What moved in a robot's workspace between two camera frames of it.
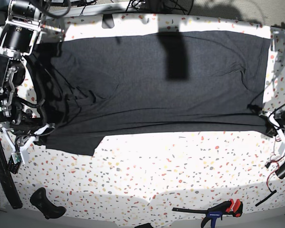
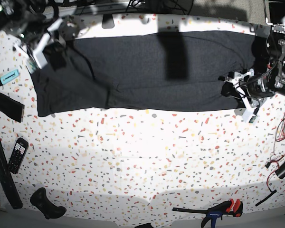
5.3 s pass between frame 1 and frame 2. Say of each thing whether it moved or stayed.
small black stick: stayed
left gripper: moved
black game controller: stayed
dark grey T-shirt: moved
